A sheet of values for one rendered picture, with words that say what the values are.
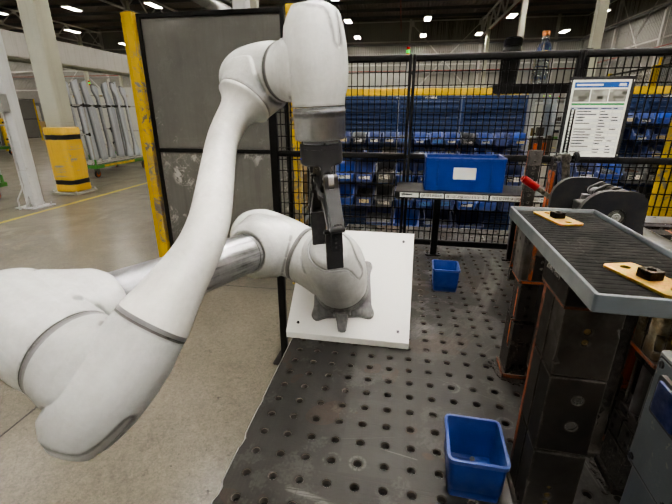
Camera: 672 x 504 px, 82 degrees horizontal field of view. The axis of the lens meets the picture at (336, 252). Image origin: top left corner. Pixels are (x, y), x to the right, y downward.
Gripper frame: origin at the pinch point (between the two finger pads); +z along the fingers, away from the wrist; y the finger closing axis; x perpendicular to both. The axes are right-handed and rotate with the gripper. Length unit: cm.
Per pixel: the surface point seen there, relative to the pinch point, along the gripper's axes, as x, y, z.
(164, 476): 57, 54, 105
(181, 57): 45, 259, -62
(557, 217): -33.5, -20.1, -8.1
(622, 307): -17.7, -45.6, -8.2
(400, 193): -47, 73, 8
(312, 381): 3.7, 8.1, 37.1
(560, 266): -19.5, -36.3, -8.2
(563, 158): -74, 23, -9
